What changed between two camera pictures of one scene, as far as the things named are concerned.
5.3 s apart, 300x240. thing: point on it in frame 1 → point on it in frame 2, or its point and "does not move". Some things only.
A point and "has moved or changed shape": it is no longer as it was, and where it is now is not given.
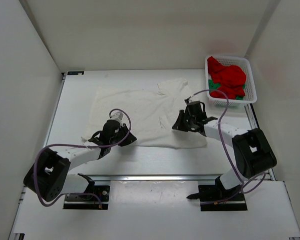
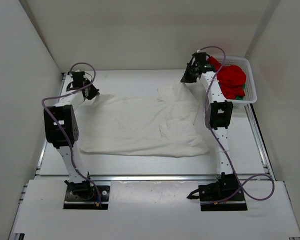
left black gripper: [130, 139] → [94, 91]
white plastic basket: [250, 88] does not move
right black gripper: [179, 125] → [188, 79]
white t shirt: [146, 113] has moved or changed shape
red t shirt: [231, 78] does not move
